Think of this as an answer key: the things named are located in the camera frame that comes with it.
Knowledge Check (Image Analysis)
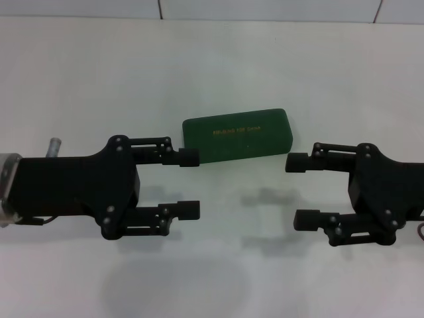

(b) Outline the silver left gripper connector post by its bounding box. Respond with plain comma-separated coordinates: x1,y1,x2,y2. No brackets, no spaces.
46,136,64,158

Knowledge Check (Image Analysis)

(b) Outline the thin black left gripper cable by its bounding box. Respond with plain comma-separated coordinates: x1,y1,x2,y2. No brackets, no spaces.
15,214,56,227

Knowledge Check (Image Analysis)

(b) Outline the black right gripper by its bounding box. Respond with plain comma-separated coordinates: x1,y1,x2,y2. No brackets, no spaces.
285,142,424,248

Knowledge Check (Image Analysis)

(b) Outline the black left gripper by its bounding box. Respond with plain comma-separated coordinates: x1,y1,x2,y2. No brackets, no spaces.
7,134,140,240

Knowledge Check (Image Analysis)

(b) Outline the green glasses case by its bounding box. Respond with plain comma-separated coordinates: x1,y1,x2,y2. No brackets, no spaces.
181,107,295,166

